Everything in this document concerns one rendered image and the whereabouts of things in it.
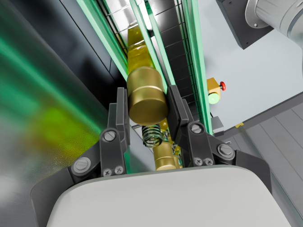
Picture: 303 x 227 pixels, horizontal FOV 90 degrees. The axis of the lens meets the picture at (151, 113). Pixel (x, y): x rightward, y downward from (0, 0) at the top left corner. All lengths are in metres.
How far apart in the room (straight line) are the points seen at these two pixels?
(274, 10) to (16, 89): 0.69
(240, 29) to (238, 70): 0.27
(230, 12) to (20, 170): 0.73
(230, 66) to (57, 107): 0.84
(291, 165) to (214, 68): 2.06
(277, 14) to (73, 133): 0.65
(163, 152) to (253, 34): 0.69
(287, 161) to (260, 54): 1.96
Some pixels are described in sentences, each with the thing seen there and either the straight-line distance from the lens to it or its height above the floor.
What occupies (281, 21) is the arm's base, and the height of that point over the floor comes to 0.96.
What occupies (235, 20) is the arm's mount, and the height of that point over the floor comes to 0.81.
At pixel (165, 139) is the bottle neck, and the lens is 0.28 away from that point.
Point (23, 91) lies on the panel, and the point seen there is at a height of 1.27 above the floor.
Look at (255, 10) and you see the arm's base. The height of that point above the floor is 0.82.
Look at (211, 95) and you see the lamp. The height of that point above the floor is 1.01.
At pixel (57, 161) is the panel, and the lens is 0.25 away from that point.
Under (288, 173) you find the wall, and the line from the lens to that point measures 2.72.
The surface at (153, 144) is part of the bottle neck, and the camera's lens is 0.24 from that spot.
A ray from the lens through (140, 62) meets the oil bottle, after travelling 0.34.
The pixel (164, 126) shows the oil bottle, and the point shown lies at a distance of 0.29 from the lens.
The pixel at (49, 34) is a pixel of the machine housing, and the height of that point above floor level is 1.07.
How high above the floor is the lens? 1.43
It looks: 42 degrees down
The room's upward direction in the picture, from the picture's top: 171 degrees clockwise
